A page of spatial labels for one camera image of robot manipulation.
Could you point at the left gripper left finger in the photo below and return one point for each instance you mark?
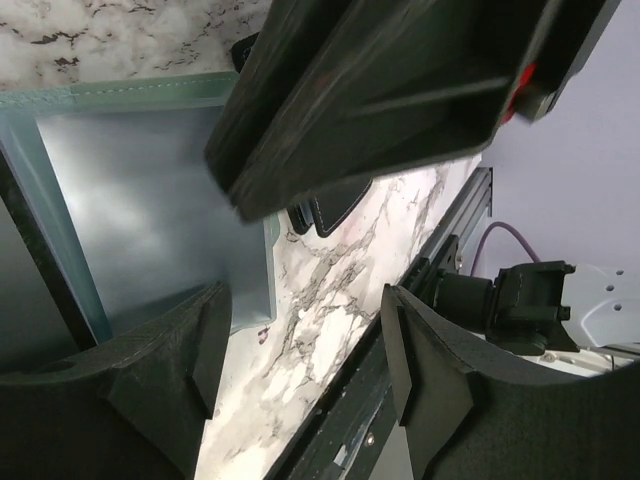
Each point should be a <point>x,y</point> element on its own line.
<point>134,407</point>

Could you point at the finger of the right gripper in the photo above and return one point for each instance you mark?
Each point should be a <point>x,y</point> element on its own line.
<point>280,200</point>
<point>335,91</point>

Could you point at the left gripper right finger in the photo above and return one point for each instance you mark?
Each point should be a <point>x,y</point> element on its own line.
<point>471,410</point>

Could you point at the green card holder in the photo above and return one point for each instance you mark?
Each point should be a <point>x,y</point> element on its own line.
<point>116,177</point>

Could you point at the aluminium frame rail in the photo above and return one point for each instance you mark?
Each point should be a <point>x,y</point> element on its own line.
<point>348,427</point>

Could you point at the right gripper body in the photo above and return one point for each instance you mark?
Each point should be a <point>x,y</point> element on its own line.
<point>572,37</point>

